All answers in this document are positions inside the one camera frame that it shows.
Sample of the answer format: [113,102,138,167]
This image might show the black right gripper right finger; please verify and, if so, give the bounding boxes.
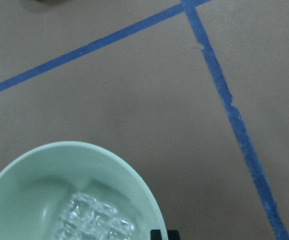
[167,229,180,240]

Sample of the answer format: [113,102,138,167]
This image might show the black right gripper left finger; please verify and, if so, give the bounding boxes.
[150,229,162,240]

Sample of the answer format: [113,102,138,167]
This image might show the green bowl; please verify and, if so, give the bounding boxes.
[0,141,168,240]

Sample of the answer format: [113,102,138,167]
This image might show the ice cubes in green bowl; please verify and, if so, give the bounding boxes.
[51,192,135,240]

